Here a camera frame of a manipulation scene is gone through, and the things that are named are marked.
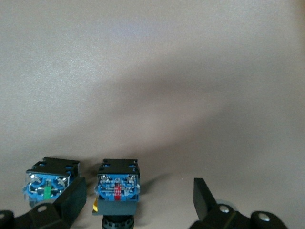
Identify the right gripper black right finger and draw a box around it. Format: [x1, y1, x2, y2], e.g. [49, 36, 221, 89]
[188, 177, 289, 229]

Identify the yellow pushbutton green-striped block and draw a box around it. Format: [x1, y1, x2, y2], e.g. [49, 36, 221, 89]
[21, 156, 81, 208]

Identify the brown table cover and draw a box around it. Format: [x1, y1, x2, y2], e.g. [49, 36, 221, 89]
[0, 0, 305, 229]

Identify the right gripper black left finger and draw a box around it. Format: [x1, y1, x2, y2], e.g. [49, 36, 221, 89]
[0, 176, 87, 229]

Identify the orange button blue switch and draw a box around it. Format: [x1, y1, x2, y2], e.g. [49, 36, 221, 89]
[91, 158, 142, 229]

